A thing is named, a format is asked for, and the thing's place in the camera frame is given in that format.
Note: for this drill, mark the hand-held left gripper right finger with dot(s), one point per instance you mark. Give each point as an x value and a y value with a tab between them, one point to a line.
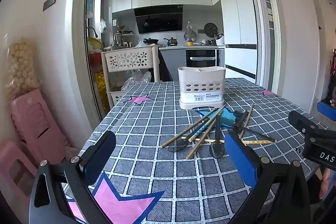
240	158

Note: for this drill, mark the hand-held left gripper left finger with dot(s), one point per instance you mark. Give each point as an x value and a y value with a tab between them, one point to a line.
98	161

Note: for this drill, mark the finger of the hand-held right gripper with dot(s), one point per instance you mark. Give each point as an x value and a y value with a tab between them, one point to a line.
302	121
326	109

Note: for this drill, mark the black spoon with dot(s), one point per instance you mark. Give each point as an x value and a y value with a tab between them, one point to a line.
258	134
216	151
177	147

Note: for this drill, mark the wooden chopstick with dotted end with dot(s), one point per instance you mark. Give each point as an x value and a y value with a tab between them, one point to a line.
210	140

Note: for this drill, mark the beige plastic utensil holder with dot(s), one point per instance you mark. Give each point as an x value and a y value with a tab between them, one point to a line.
200	87

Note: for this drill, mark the person's right forearm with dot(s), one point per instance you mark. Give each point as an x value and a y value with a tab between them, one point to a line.
329	184

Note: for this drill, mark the grey checkered tablecloth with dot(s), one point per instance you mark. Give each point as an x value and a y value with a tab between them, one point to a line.
147	161

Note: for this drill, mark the pink plastic stool stack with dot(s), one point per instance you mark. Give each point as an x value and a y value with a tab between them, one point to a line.
39	119

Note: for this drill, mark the yellow oil bottles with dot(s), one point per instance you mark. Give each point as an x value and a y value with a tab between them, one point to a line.
102	87

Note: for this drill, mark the clear plastic bag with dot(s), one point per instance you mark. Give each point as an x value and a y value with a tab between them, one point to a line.
136	81

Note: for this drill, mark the red bucket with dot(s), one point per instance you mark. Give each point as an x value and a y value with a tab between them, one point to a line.
95	58

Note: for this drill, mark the beige plastic storage cart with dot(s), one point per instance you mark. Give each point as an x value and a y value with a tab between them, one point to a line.
128	58

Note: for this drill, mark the black built-in oven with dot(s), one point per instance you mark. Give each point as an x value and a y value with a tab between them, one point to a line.
202	58

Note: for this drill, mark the white refrigerator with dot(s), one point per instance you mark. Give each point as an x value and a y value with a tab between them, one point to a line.
236	24

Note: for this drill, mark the yellow basket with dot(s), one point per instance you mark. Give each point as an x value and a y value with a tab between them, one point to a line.
94	43

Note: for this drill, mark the bag of white balls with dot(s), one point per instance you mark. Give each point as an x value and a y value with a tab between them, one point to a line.
21	69

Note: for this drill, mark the round black hanging pan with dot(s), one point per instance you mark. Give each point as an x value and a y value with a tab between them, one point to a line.
210	29

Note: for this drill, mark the black wok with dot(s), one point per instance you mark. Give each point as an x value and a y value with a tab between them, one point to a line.
151	41

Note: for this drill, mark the black cooking pot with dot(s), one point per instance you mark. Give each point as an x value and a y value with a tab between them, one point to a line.
172	41

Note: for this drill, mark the black range hood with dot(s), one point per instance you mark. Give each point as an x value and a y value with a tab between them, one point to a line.
160	19

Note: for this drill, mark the grey wall switch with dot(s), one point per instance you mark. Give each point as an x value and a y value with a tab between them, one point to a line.
50	2

